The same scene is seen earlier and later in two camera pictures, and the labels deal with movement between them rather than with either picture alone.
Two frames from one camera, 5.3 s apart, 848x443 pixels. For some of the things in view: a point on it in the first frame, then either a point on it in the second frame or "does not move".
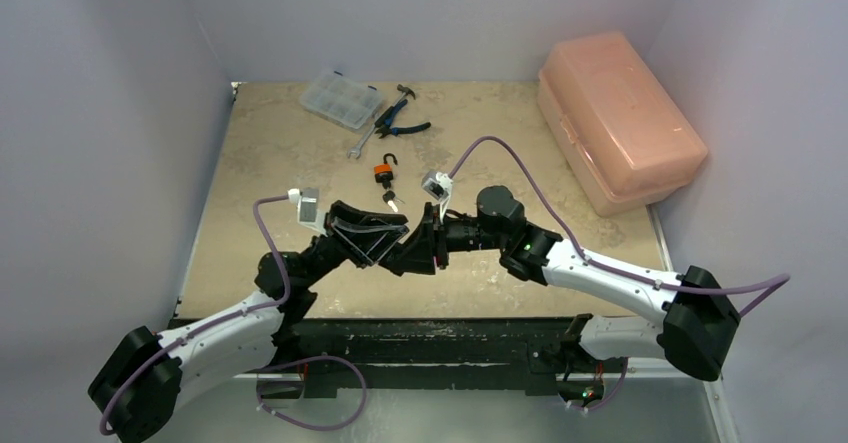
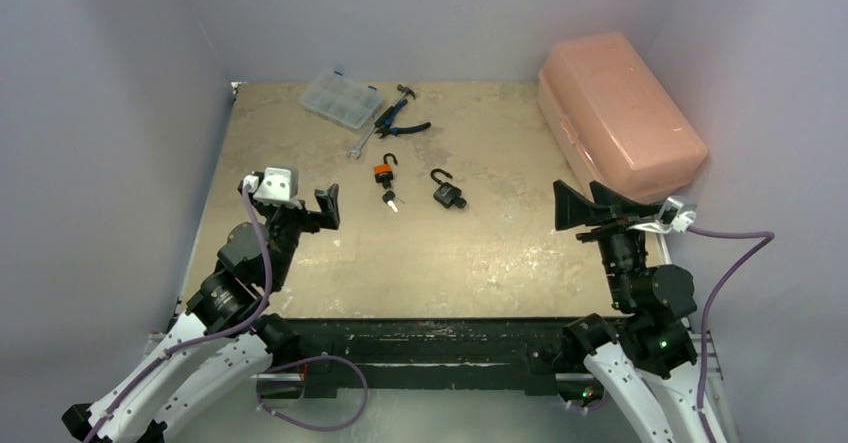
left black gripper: (362, 248) -> (327, 204)
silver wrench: (357, 150) does not move
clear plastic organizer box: (341, 99) does not move
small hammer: (406, 91) does not move
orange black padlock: (383, 172) does not move
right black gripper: (439, 236) -> (616, 226)
